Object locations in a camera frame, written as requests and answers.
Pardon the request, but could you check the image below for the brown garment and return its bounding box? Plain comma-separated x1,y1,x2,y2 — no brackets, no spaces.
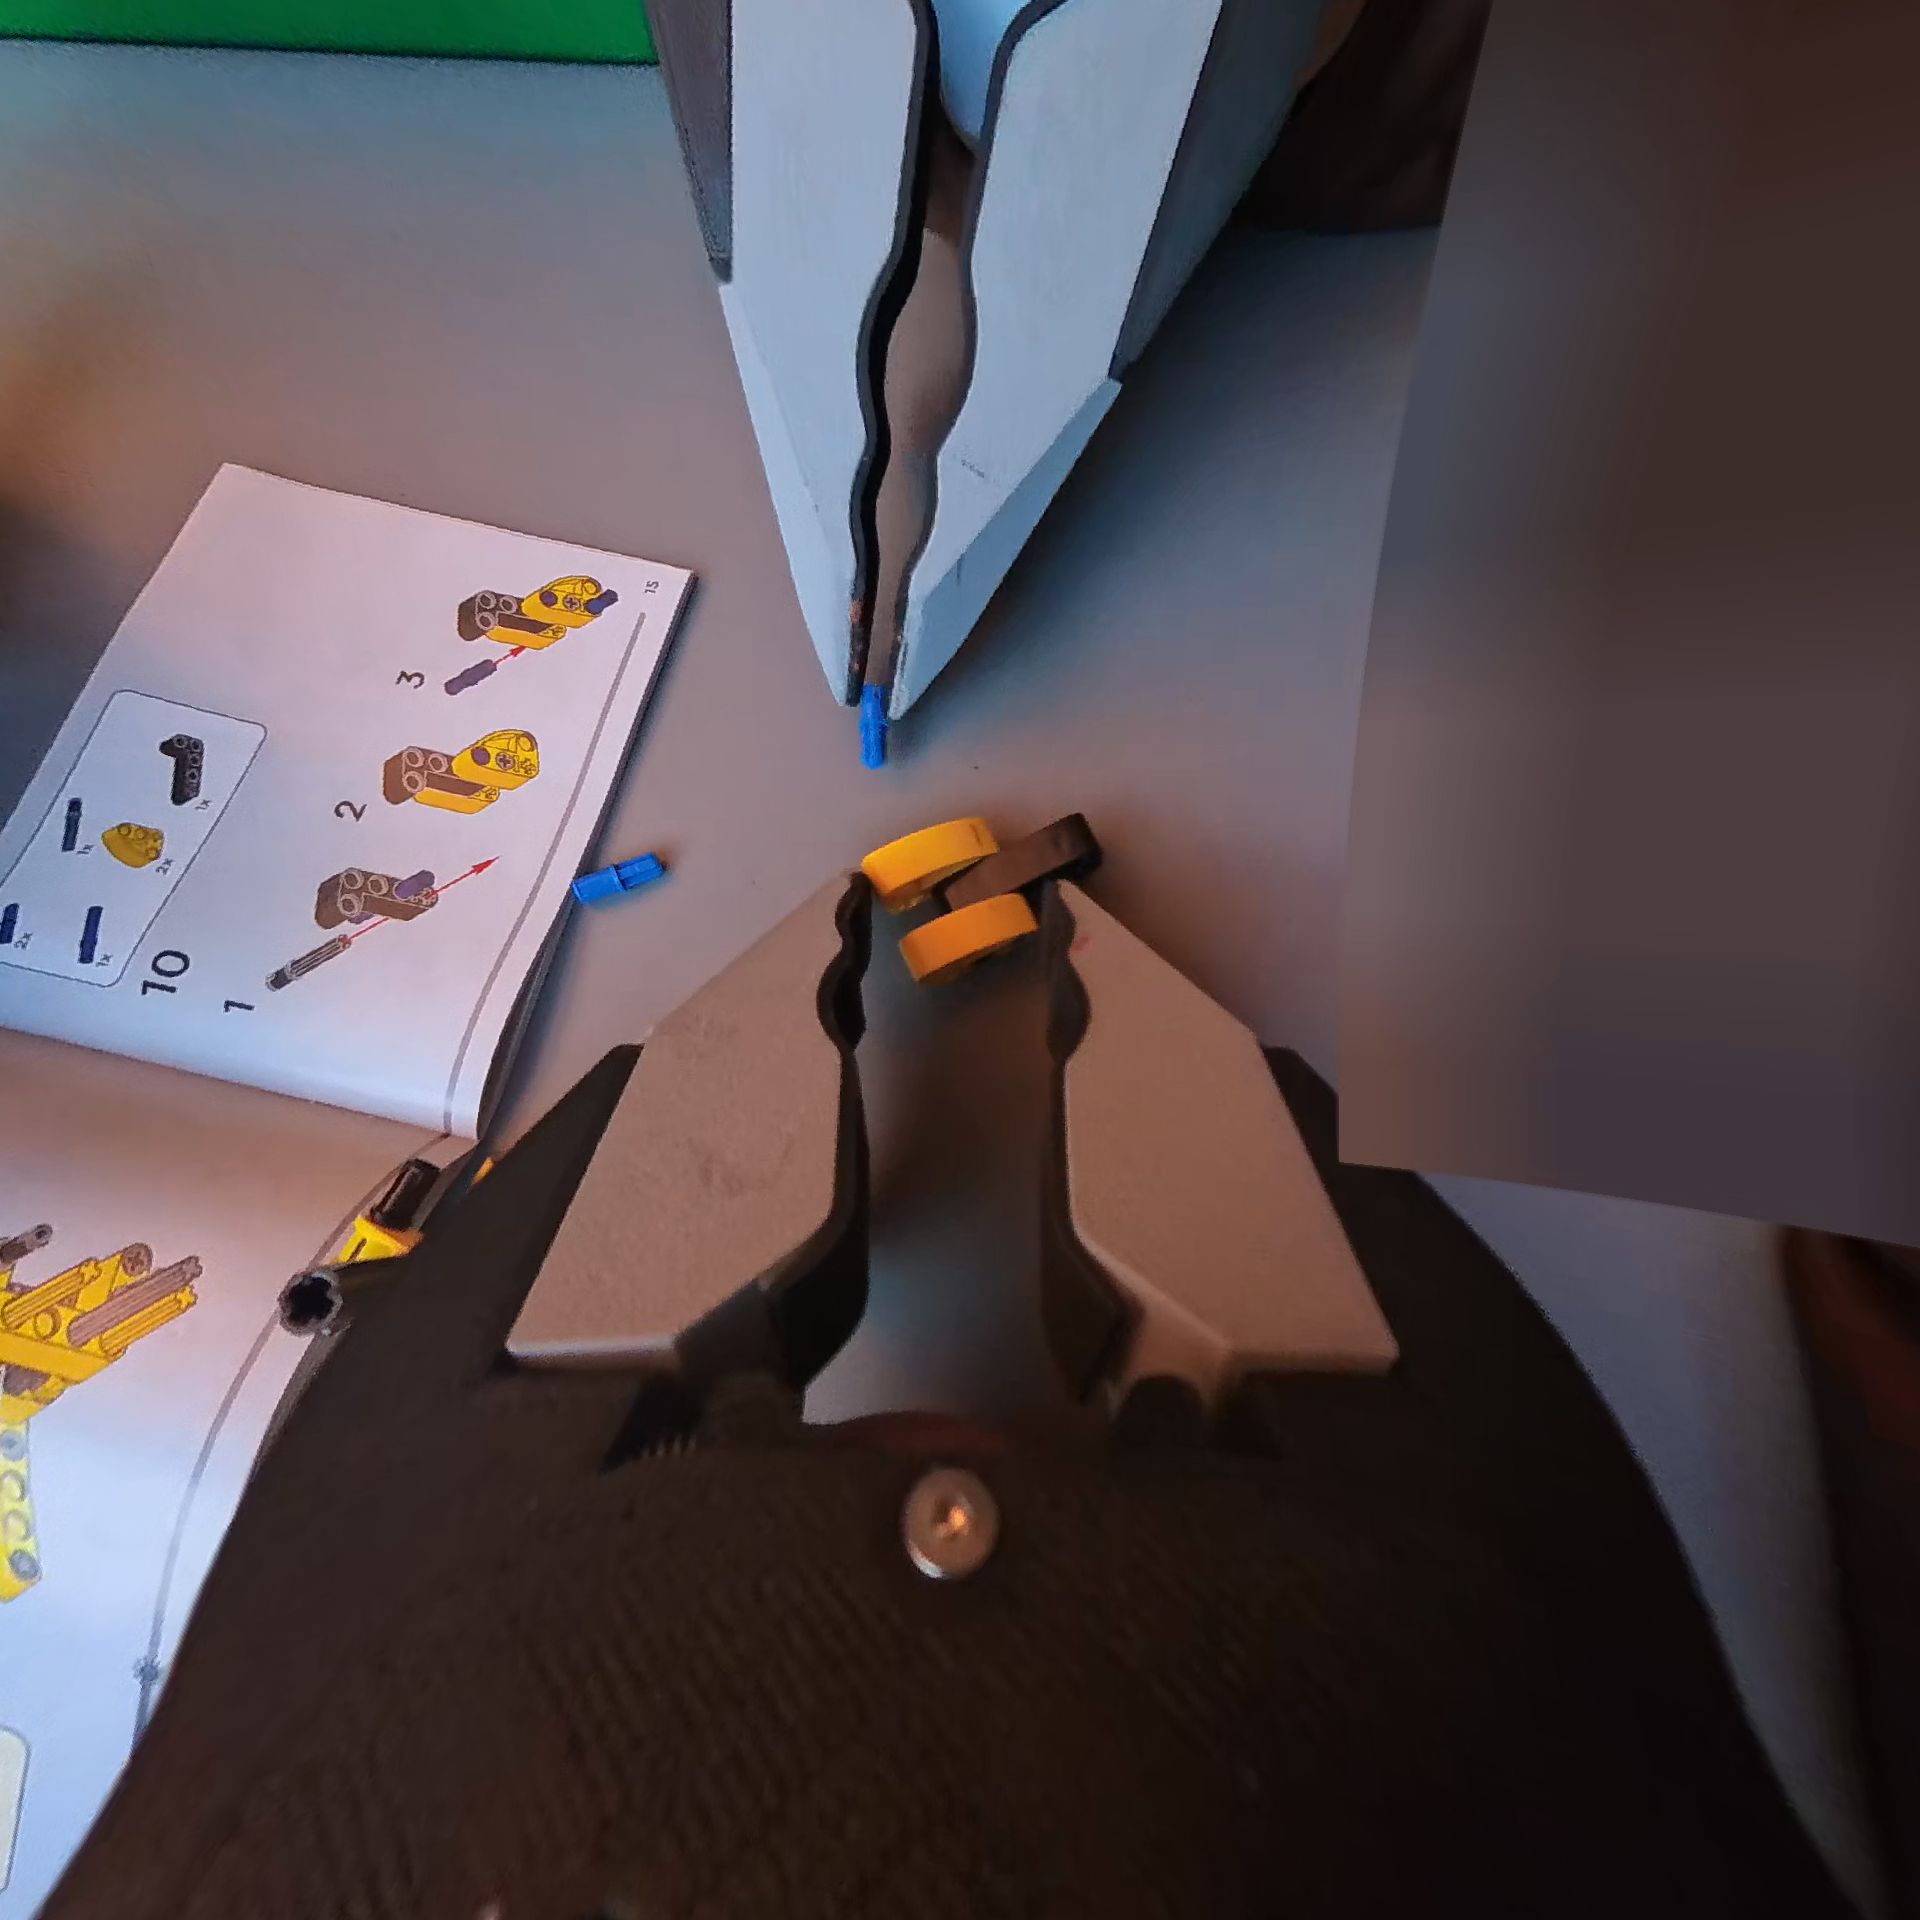
1777,1224,1920,1666

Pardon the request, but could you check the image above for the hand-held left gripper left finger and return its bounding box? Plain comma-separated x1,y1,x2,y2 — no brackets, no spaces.
503,874,876,1396

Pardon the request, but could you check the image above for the lego instruction booklet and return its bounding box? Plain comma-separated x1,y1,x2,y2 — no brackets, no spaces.
0,461,699,1911

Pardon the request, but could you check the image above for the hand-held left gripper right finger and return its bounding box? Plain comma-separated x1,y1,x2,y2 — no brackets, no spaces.
1036,879,1401,1404

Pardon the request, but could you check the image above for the yellow lego beam with axle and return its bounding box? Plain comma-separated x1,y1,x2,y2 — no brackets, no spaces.
279,1153,496,1337

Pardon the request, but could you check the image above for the yellow and black lego assembly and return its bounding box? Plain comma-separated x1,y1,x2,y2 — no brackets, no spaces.
860,815,1106,988

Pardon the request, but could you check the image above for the green board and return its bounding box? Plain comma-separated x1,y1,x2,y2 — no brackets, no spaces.
0,0,663,64

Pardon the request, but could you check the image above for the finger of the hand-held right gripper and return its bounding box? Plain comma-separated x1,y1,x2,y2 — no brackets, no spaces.
648,0,943,707
886,0,1310,720

